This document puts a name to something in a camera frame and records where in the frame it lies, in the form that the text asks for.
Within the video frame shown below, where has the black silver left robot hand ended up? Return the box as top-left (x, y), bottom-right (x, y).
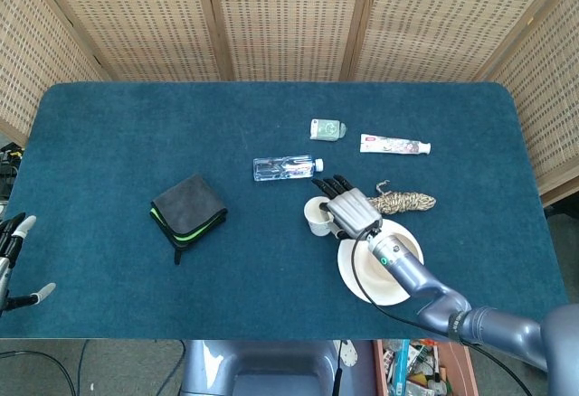
top-left (0, 212), bottom-right (58, 312)

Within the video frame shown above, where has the clear plastic water bottle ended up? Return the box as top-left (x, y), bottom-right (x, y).
top-left (252, 154), bottom-right (325, 184)

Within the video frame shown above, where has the white paper cup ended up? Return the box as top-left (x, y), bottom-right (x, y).
top-left (303, 195), bottom-right (338, 238)

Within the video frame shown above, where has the red box of clutter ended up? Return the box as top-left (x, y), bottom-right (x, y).
top-left (372, 339), bottom-right (479, 396)

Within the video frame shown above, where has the white perforated bracket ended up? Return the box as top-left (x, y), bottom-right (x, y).
top-left (337, 340), bottom-right (359, 371)

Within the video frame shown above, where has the woven bamboo folding screen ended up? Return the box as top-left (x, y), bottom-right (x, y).
top-left (0, 0), bottom-right (579, 207)

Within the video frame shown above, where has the grey blue robot torso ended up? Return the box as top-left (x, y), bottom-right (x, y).
top-left (179, 339), bottom-right (377, 396)

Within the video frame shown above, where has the green wet wipes pack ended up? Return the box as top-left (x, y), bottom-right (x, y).
top-left (308, 118), bottom-right (349, 143)

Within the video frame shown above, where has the white round plate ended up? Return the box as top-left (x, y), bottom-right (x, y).
top-left (337, 235), bottom-right (416, 308)

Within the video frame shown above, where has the white toothpaste tube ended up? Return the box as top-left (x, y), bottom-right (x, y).
top-left (359, 133), bottom-right (432, 156)

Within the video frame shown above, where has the thin blue floor cable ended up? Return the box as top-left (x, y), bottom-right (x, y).
top-left (77, 339), bottom-right (92, 396)

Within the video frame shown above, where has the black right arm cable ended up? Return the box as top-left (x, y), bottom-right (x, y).
top-left (350, 228), bottom-right (536, 396)

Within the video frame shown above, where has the white oval plate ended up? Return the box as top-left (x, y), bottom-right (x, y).
top-left (379, 218), bottom-right (425, 267)

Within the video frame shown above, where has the grey green folded microfibre cloth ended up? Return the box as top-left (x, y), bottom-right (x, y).
top-left (149, 173), bottom-right (229, 266)

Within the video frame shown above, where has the beige brown rope bundle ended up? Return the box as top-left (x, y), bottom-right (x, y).
top-left (368, 179), bottom-right (438, 215)

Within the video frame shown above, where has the black floor cable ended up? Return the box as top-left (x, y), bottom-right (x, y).
top-left (0, 349), bottom-right (77, 396)

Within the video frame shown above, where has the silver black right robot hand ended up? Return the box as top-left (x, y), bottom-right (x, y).
top-left (311, 174), bottom-right (384, 240)

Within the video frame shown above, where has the black yellow equipment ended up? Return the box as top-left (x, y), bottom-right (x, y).
top-left (0, 141), bottom-right (24, 201)

